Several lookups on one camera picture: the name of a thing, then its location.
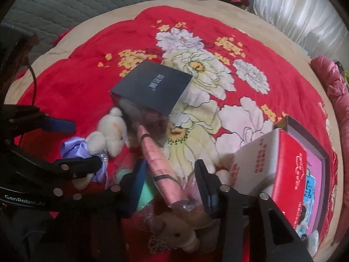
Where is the purple ribbon bow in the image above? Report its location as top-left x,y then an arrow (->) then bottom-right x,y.
60,137 -> 109,183

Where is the dark framed box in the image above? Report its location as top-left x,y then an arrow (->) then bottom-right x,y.
273,115 -> 331,238

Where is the mint green soft object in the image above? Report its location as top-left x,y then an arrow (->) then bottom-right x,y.
117,168 -> 156,212

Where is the pink quilt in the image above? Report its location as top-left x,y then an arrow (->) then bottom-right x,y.
311,55 -> 349,249

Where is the cream teddy bear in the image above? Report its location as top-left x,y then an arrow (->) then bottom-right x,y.
74,107 -> 130,190

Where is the dark blue box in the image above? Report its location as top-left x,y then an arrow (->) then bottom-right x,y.
109,60 -> 193,148

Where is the red floral blanket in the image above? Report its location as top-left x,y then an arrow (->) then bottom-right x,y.
8,7 -> 340,262

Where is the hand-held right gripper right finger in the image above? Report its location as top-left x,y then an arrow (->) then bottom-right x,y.
194,159 -> 314,262

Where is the pink tube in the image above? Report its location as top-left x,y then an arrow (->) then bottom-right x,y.
137,125 -> 188,208

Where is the white curtain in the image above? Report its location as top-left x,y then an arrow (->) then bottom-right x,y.
243,0 -> 349,60

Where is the beige bed cover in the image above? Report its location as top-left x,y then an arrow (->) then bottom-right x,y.
5,0 -> 349,257

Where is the grey quilted headboard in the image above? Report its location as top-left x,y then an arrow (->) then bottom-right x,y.
0,0 -> 202,60

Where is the red and white box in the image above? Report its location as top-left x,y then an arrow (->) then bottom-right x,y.
228,128 -> 308,231

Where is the green cloth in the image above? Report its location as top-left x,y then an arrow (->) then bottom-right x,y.
339,65 -> 349,84

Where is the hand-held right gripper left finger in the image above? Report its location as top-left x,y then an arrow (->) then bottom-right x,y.
46,158 -> 149,262

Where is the black cable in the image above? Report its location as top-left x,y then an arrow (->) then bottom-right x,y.
24,57 -> 38,107

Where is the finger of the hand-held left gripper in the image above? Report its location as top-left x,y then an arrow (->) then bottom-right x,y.
4,142 -> 103,197
4,104 -> 76,143

